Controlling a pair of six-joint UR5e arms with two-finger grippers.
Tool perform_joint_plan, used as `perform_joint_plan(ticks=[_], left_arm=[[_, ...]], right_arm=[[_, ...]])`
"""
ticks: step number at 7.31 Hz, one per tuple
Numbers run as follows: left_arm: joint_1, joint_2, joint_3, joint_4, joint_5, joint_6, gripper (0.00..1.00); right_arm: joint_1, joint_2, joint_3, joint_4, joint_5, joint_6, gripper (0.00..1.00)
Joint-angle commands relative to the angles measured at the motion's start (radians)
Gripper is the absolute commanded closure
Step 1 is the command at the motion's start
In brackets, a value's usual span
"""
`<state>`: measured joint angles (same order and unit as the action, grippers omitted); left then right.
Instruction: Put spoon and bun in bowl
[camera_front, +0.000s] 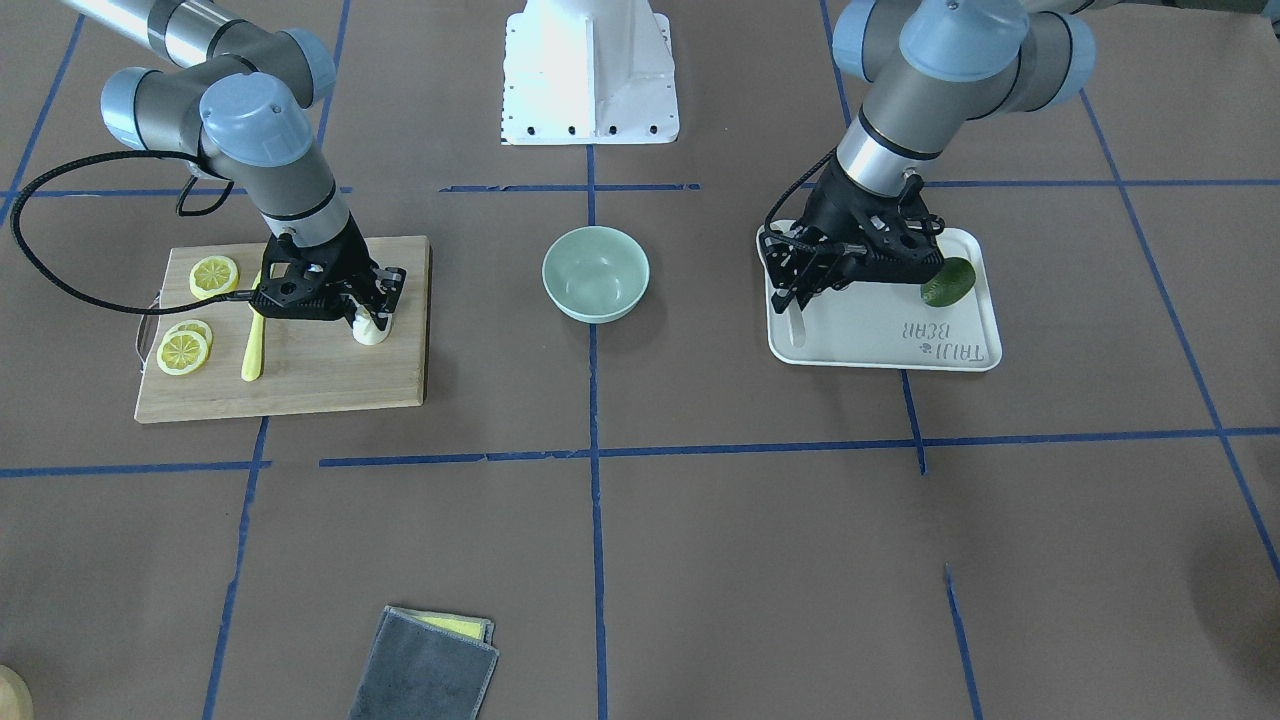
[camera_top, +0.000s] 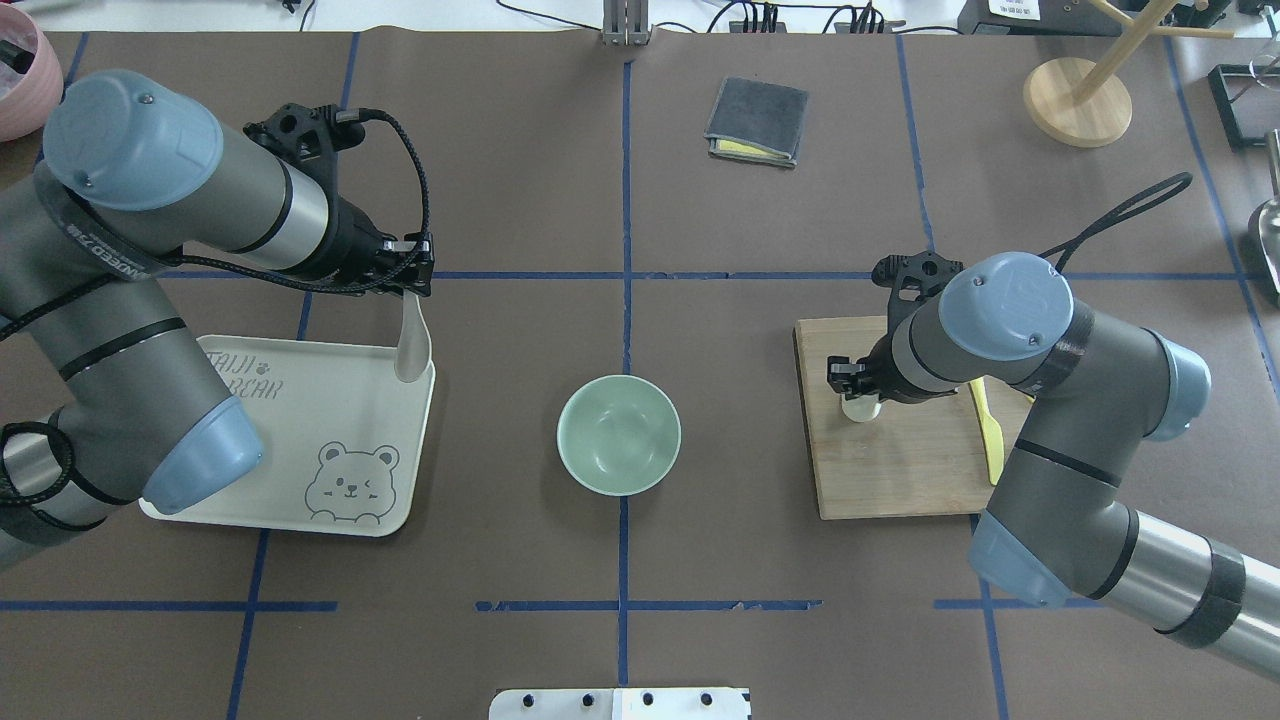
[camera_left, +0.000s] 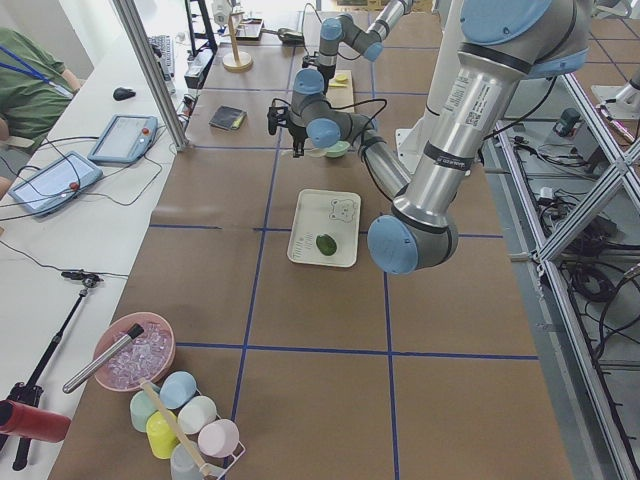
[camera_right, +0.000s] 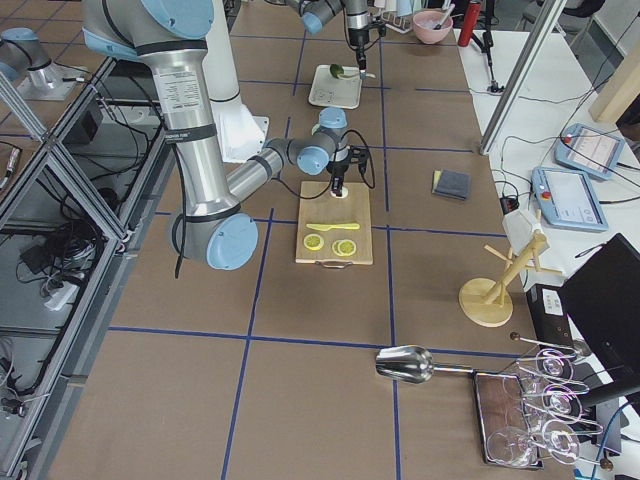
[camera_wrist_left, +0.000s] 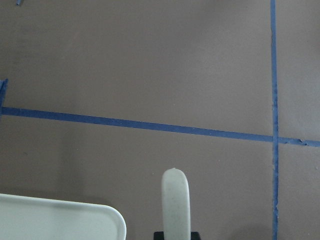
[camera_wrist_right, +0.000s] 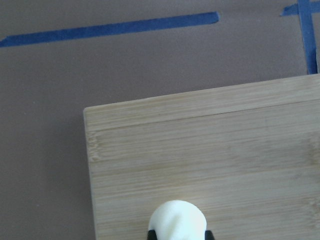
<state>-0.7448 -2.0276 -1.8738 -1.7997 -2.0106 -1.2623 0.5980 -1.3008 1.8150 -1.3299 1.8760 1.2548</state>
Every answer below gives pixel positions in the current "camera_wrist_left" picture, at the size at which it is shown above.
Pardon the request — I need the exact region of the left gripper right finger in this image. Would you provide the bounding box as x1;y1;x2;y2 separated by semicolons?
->
190;231;201;240

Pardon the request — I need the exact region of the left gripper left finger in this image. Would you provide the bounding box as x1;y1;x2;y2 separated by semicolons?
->
153;231;165;240

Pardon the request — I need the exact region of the white ceramic spoon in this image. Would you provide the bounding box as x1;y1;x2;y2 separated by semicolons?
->
161;168;191;240

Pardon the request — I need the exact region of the white bear tray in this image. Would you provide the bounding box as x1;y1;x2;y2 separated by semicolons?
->
0;193;127;240

